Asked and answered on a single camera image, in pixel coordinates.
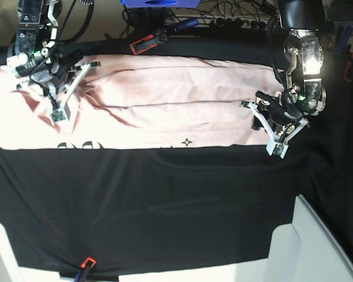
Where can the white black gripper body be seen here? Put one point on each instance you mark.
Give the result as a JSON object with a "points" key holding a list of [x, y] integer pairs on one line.
{"points": [[283, 115]]}

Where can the metal black gripper body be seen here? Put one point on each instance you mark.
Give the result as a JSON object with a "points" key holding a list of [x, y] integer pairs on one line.
{"points": [[60, 89]]}

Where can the pink T-shirt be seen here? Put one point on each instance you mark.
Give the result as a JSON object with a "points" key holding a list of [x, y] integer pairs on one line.
{"points": [[141, 102]]}

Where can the red object at right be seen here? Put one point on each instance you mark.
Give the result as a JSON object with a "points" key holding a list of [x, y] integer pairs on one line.
{"points": [[348, 72]]}

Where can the blue box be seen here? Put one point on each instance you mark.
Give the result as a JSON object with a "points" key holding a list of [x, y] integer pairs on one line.
{"points": [[160, 3]]}

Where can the white power strip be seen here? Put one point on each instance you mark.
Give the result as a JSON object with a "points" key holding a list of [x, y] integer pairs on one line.
{"points": [[213, 21]]}

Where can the orange black clamp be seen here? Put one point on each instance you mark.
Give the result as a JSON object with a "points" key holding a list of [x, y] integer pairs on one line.
{"points": [[161, 36]]}

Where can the black table cloth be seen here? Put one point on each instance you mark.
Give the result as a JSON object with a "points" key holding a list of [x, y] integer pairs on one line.
{"points": [[161, 209]]}

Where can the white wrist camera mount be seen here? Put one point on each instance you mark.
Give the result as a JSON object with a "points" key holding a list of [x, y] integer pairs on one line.
{"points": [[276, 148]]}

